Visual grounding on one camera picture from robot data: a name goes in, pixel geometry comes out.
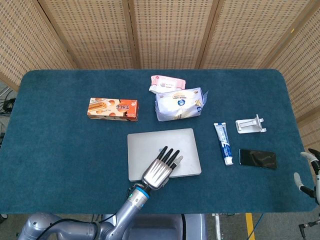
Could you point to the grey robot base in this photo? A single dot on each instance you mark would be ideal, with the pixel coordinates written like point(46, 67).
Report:
point(170, 226)

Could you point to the white table leg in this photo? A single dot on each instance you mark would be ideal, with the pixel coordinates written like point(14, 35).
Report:
point(217, 225)

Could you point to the silver laptop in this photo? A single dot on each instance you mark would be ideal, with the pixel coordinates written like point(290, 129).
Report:
point(145, 150)

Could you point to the white phone stand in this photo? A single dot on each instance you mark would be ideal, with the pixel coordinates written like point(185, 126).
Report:
point(250, 125)

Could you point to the bamboo folding screen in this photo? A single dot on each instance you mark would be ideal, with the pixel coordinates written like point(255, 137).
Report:
point(170, 32)

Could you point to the pink wet wipes pack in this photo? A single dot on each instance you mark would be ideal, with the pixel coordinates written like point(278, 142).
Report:
point(167, 83)

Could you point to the black smartphone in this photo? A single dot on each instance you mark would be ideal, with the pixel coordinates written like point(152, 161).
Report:
point(257, 158)

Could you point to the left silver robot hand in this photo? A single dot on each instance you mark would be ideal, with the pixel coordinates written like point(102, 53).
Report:
point(157, 172)

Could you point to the orange biscuit box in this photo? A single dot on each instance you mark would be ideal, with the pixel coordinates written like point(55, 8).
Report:
point(112, 108)

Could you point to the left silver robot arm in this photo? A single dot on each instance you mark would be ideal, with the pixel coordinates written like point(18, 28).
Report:
point(125, 217)

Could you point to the white blue snack bag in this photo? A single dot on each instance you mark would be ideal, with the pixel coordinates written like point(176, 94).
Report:
point(177, 105)

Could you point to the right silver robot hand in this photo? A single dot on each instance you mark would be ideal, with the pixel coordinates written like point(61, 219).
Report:
point(318, 180)

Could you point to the white blue toothpaste tube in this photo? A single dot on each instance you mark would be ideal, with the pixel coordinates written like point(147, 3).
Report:
point(224, 142)

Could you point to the blue carpet table cover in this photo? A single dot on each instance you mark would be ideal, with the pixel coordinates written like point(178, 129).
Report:
point(75, 155)

